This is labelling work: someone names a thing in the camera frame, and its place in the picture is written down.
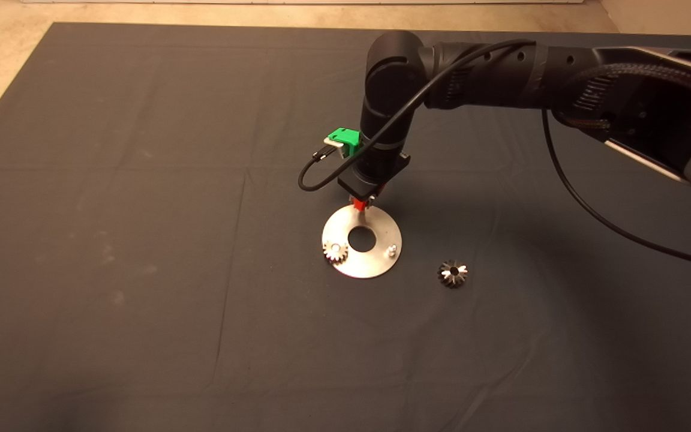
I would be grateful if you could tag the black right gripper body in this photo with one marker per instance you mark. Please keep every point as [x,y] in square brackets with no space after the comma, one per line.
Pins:
[369,186]

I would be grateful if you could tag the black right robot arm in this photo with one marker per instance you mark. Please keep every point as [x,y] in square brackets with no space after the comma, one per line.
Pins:
[501,75]

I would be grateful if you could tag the round metal carrier plate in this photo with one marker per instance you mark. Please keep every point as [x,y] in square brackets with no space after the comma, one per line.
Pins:
[375,264]

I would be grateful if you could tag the dark grey table cloth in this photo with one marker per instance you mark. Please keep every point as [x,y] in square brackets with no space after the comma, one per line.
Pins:
[141,180]

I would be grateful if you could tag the green right camera mount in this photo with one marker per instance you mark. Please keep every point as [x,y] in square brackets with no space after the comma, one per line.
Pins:
[346,139]

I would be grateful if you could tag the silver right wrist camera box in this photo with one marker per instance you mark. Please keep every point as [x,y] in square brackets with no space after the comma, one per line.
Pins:
[333,144]

